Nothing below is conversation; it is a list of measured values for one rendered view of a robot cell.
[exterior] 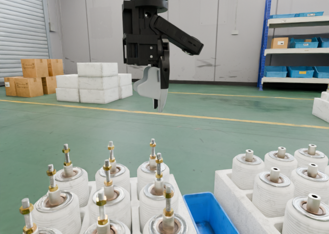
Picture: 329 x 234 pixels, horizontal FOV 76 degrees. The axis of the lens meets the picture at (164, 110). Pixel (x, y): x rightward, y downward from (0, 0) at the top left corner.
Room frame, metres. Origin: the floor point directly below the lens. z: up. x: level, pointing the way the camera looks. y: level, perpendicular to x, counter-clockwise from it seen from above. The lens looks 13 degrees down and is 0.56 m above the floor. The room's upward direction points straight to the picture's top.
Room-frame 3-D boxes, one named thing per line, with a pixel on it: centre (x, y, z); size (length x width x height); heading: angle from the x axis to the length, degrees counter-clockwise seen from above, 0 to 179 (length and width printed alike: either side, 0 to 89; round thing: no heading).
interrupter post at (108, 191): (0.44, 0.13, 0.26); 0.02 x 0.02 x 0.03
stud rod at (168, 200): (0.34, -0.01, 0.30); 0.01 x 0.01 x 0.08
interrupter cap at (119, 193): (0.44, 0.13, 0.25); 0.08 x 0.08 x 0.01
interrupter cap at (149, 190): (0.46, 0.01, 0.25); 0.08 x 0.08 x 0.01
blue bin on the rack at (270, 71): (4.35, -2.23, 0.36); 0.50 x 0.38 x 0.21; 161
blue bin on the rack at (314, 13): (4.18, -2.63, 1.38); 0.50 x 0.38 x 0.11; 160
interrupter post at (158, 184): (0.46, 0.01, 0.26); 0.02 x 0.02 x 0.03
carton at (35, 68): (3.62, 2.18, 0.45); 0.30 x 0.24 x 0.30; 73
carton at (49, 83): (3.79, 2.12, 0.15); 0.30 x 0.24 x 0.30; 71
